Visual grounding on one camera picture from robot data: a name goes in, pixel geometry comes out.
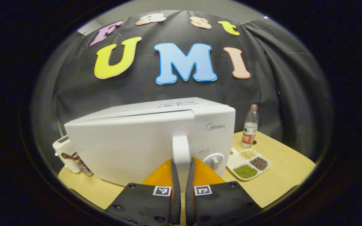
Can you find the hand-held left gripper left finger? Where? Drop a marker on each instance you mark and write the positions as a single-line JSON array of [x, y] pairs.
[[175, 201]]

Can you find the clear bottle with red label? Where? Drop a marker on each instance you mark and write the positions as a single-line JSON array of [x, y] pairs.
[[250, 128]]

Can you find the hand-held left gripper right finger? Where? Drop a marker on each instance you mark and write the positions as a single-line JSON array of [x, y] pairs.
[[189, 201]]

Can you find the white toaster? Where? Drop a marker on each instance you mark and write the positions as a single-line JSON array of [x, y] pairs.
[[66, 150]]

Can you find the black backdrop cloth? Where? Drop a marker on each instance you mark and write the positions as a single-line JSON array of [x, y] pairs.
[[278, 78]]

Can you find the white microwave oven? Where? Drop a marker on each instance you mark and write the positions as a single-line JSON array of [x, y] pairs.
[[127, 144]]

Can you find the white divided dish of beans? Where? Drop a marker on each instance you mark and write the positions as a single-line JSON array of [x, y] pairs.
[[247, 164]]

